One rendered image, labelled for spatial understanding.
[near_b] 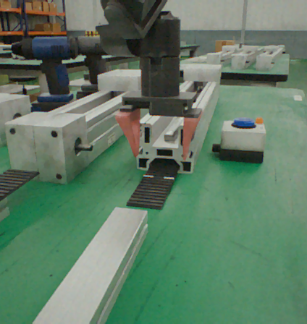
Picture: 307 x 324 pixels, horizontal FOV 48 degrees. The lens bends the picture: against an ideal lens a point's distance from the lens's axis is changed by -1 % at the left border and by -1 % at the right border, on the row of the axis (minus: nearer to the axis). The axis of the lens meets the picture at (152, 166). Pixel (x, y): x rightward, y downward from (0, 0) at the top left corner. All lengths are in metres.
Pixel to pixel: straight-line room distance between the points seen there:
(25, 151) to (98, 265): 0.31
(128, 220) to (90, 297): 0.13
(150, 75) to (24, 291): 0.31
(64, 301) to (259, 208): 0.30
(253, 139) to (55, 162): 0.35
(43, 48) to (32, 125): 0.46
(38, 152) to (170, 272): 0.31
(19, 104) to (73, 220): 0.42
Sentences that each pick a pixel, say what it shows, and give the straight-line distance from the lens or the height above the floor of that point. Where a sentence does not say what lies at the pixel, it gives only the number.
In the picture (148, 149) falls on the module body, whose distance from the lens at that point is 0.60.
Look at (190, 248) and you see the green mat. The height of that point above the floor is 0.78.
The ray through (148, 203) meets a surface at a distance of 0.49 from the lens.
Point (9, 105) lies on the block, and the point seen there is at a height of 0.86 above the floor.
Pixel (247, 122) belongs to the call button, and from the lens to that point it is 0.67.
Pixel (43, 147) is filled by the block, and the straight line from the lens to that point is 0.57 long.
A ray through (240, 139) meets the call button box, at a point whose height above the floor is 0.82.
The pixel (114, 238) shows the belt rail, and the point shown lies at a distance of 0.37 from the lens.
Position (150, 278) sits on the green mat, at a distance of 0.36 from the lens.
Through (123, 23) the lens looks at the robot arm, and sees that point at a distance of 0.46.
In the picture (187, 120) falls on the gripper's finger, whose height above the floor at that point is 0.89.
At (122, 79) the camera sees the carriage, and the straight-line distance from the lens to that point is 0.93.
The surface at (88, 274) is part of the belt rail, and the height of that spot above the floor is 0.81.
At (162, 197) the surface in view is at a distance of 0.50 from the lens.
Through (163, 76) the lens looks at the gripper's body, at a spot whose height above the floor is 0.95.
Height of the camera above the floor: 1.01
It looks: 21 degrees down
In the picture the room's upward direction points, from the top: straight up
